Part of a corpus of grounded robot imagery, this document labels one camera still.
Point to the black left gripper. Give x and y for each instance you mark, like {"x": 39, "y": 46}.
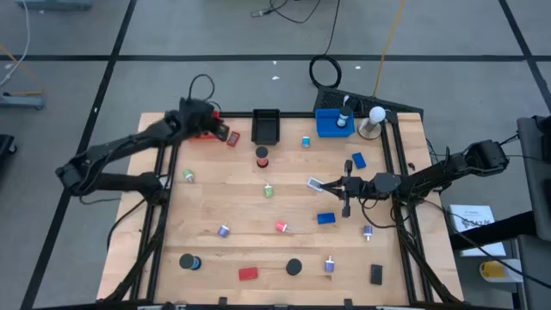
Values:
{"x": 198, "y": 118}

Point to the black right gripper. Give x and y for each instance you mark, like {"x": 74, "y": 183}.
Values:
{"x": 359, "y": 188}

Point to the white digital clock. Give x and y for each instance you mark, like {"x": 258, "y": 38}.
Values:
{"x": 314, "y": 184}

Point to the blue plastic box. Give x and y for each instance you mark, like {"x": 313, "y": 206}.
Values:
{"x": 326, "y": 218}

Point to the blue digital clock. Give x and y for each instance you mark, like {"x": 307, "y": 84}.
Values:
{"x": 359, "y": 160}

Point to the hourglass with red sand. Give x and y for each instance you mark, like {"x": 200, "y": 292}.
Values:
{"x": 261, "y": 152}

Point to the purple usb wall charger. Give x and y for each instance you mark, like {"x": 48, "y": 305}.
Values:
{"x": 367, "y": 230}
{"x": 223, "y": 231}
{"x": 329, "y": 266}

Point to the teal usb wall charger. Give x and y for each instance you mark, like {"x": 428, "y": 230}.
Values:
{"x": 305, "y": 142}

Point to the green usb wall charger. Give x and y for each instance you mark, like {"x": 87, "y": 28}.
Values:
{"x": 268, "y": 190}
{"x": 188, "y": 175}

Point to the pink usb wall charger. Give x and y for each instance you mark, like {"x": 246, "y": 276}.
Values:
{"x": 281, "y": 226}

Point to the hourglass with orange sand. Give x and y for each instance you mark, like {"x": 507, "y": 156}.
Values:
{"x": 294, "y": 266}

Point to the black plastic box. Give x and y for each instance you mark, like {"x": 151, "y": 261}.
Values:
{"x": 376, "y": 274}

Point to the red plastic box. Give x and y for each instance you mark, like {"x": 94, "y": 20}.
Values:
{"x": 248, "y": 274}

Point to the hourglass with blue sand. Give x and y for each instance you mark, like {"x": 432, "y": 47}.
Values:
{"x": 187, "y": 261}

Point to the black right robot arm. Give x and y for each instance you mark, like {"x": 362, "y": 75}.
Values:
{"x": 430, "y": 172}

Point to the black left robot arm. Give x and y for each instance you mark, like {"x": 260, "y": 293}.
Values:
{"x": 129, "y": 183}

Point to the red plastic basket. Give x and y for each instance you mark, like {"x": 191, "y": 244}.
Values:
{"x": 202, "y": 138}

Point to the black plastic basket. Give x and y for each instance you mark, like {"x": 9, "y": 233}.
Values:
{"x": 265, "y": 127}

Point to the blue plastic basket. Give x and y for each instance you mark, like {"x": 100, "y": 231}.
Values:
{"x": 327, "y": 127}

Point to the small black knob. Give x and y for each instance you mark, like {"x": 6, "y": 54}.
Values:
{"x": 411, "y": 165}

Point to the white bulb lamp metal base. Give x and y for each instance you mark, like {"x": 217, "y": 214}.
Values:
{"x": 377, "y": 114}

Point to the black perforated panel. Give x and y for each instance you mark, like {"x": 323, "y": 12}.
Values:
{"x": 331, "y": 99}

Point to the black table clamp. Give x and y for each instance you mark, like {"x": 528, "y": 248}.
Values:
{"x": 223, "y": 301}
{"x": 348, "y": 302}

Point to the white printed booklet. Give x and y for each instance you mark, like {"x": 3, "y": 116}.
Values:
{"x": 473, "y": 217}

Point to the black desk beam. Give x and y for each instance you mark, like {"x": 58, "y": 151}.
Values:
{"x": 495, "y": 231}

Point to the grey side desk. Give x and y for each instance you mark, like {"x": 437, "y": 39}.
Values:
{"x": 534, "y": 181}

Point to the grey desk foot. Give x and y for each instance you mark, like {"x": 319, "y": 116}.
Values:
{"x": 21, "y": 102}
{"x": 51, "y": 4}

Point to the black chair wheel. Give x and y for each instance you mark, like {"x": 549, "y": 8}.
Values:
{"x": 6, "y": 144}

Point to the black aluminium table frame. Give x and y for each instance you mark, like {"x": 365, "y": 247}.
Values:
{"x": 301, "y": 114}

